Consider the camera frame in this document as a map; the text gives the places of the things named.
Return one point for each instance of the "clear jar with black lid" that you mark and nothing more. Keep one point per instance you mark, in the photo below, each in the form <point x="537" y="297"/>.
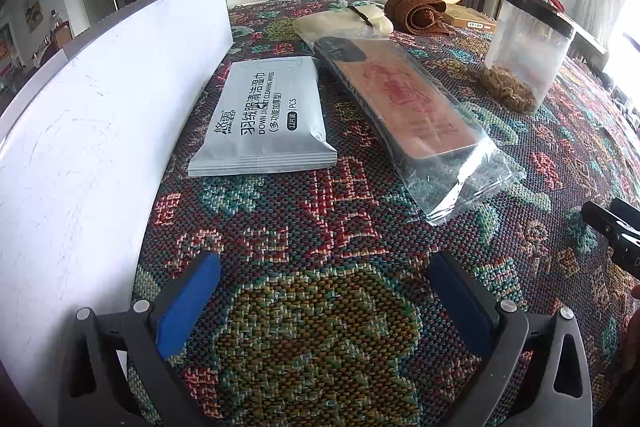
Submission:
<point x="525" y="57"/>

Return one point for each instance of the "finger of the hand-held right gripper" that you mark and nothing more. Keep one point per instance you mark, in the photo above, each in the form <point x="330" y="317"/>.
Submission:
<point x="607" y="219"/>
<point x="627" y="209"/>

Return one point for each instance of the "pile of small clutter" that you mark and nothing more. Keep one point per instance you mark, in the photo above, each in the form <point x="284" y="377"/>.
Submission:
<point x="622" y="102"/>

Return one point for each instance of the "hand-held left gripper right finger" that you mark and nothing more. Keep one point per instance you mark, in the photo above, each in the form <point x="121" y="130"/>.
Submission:
<point x="460" y="302"/>

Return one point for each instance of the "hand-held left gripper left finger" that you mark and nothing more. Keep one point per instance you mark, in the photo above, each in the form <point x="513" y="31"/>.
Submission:
<point x="187" y="302"/>

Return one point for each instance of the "white storage box wall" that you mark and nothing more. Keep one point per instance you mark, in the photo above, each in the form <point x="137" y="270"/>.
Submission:
<point x="100" y="132"/>

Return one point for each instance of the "colourful patterned woven blanket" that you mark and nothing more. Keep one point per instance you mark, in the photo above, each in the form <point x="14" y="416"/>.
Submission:
<point x="320" y="207"/>

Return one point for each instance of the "brown woven mat roll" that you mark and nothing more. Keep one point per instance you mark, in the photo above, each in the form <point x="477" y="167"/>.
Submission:
<point x="415" y="9"/>

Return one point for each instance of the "framed wall painting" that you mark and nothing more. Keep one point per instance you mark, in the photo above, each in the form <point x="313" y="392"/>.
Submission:
<point x="33" y="9"/>

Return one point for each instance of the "white wet wipes pack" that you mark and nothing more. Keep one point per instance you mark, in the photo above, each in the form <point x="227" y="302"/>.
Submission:
<point x="265" y="117"/>

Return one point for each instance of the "phone case in clear bag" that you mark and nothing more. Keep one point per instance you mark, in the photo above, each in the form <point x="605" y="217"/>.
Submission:
<point x="400" y="102"/>

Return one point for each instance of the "person's right hand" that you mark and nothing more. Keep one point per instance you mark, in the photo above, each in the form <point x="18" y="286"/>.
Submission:
<point x="634" y="337"/>

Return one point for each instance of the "cream folded cloth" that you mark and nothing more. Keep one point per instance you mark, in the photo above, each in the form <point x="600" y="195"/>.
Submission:
<point x="325" y="26"/>

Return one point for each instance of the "flat cardboard box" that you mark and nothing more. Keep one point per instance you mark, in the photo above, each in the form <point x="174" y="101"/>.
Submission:
<point x="470" y="21"/>

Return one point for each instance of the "red cloth on desk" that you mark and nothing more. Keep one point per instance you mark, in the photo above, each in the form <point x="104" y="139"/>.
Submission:
<point x="555" y="2"/>

